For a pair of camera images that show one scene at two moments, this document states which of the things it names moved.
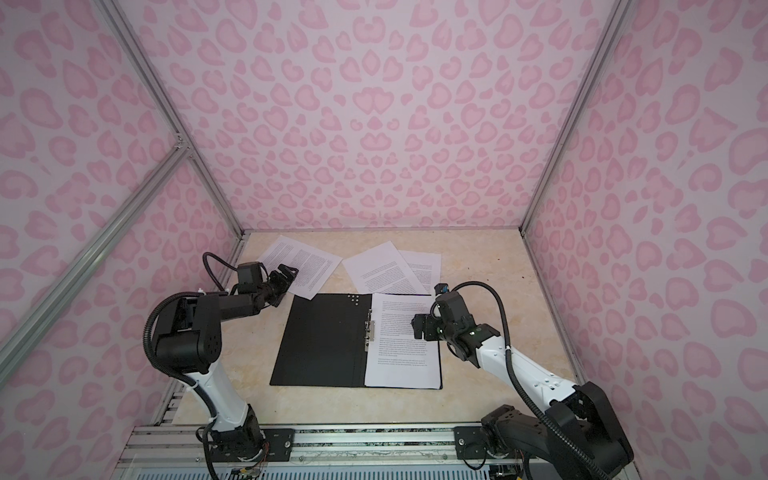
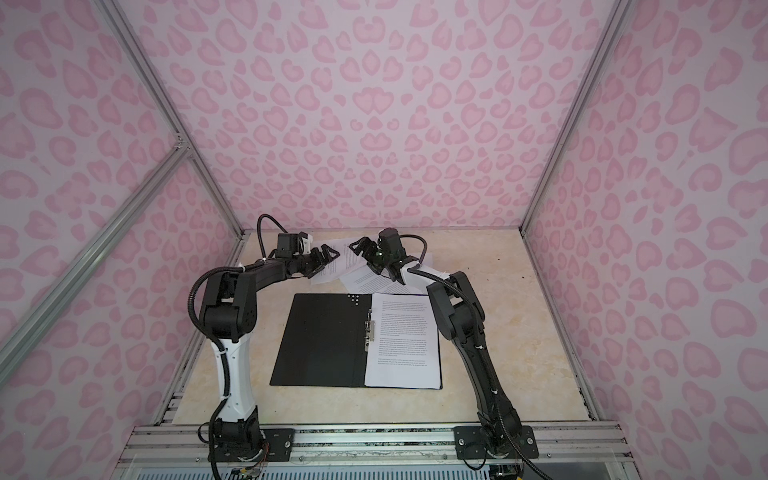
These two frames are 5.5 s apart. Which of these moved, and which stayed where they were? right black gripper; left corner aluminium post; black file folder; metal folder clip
Moved: right black gripper
Stayed: black file folder; metal folder clip; left corner aluminium post
